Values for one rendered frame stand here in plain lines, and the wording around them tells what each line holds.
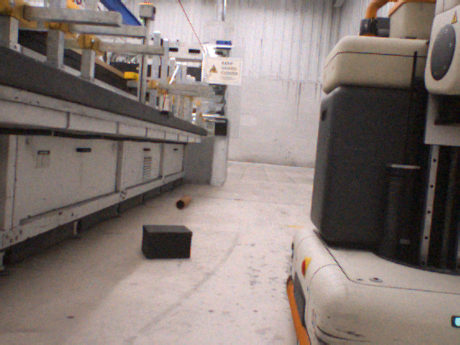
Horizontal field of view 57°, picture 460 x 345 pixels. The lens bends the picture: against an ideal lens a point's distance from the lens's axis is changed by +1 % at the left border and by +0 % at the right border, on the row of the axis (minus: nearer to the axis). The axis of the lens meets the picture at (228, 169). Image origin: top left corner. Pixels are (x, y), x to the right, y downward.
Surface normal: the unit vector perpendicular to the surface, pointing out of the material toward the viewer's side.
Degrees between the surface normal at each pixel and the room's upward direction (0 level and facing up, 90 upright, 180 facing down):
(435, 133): 90
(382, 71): 90
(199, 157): 90
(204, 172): 90
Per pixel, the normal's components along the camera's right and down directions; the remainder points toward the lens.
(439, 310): 0.00, -0.59
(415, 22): -0.07, 0.08
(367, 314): -0.04, -0.25
